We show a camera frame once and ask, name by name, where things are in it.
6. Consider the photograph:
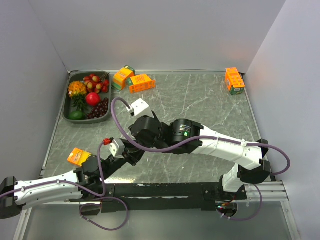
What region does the orange carton lying back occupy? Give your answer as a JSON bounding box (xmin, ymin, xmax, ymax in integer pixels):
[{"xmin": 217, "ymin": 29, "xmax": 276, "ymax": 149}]
[{"xmin": 126, "ymin": 73, "xmax": 156, "ymax": 94}]

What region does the green avocado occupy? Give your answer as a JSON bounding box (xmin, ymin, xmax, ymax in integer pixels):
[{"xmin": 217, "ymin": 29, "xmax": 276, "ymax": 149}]
[{"xmin": 68, "ymin": 110, "xmax": 86, "ymax": 121}]

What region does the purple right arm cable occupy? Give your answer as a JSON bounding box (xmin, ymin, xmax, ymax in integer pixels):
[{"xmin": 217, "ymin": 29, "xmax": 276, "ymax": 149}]
[{"xmin": 110, "ymin": 97, "xmax": 292, "ymax": 222}]

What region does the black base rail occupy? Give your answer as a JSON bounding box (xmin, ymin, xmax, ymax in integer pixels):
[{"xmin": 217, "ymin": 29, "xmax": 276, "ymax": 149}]
[{"xmin": 84, "ymin": 182, "xmax": 247, "ymax": 216}]

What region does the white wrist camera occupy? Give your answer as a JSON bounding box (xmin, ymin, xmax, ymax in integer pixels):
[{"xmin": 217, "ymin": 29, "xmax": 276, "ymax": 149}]
[
  {"xmin": 126, "ymin": 98, "xmax": 154, "ymax": 119},
  {"xmin": 103, "ymin": 138, "xmax": 125, "ymax": 159}
]

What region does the orange spiky fruit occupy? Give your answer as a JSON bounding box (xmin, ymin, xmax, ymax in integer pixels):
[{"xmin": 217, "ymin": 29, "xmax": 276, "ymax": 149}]
[{"xmin": 67, "ymin": 81, "xmax": 87, "ymax": 98}]

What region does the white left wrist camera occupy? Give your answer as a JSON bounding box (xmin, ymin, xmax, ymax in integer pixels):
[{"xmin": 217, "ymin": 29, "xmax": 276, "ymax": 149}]
[{"xmin": 103, "ymin": 138, "xmax": 125, "ymax": 159}]

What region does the dark green fruit tray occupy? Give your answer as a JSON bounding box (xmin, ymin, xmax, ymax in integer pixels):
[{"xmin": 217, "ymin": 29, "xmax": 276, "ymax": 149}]
[{"xmin": 62, "ymin": 71, "xmax": 112, "ymax": 125}]

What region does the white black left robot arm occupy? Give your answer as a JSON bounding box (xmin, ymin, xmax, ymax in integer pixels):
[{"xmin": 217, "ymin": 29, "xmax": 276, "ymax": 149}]
[{"xmin": 0, "ymin": 139, "xmax": 145, "ymax": 219}]

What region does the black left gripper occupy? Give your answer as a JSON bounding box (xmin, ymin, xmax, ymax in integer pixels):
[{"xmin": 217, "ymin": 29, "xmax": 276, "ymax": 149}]
[{"xmin": 100, "ymin": 137, "xmax": 145, "ymax": 180}]

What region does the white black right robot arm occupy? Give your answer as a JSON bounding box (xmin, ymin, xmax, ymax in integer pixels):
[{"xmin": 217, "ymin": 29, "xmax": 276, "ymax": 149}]
[{"xmin": 128, "ymin": 116, "xmax": 271, "ymax": 199}]

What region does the orange green carton upright back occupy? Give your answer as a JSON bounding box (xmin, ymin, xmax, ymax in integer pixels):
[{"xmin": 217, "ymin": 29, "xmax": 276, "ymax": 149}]
[{"xmin": 111, "ymin": 65, "xmax": 136, "ymax": 92}]

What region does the dark red grape bunch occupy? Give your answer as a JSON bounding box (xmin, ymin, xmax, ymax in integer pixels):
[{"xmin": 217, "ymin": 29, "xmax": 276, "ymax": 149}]
[{"xmin": 86, "ymin": 98, "xmax": 109, "ymax": 120}]

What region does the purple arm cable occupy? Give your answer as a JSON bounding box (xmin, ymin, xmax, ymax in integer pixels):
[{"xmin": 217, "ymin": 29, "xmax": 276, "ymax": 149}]
[
  {"xmin": 110, "ymin": 97, "xmax": 292, "ymax": 222},
  {"xmin": 0, "ymin": 142, "xmax": 130, "ymax": 231}
]

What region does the red apple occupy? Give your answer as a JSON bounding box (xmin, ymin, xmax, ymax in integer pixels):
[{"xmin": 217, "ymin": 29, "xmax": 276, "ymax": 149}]
[{"xmin": 85, "ymin": 92, "xmax": 101, "ymax": 107}]

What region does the orange green carton near left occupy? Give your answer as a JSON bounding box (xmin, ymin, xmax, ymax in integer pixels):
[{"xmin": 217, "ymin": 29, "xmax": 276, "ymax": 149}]
[{"xmin": 67, "ymin": 147, "xmax": 92, "ymax": 167}]

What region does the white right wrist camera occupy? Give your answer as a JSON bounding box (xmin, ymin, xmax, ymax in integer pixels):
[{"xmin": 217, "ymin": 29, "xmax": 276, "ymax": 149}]
[{"xmin": 126, "ymin": 98, "xmax": 154, "ymax": 119}]

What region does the orange green carton right corner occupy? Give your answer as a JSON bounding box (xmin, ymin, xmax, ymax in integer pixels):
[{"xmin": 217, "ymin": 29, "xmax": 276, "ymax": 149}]
[{"xmin": 224, "ymin": 67, "xmax": 245, "ymax": 95}]

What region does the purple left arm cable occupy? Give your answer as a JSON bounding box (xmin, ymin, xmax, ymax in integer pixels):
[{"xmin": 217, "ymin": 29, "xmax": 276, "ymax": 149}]
[{"xmin": 0, "ymin": 142, "xmax": 130, "ymax": 231}]

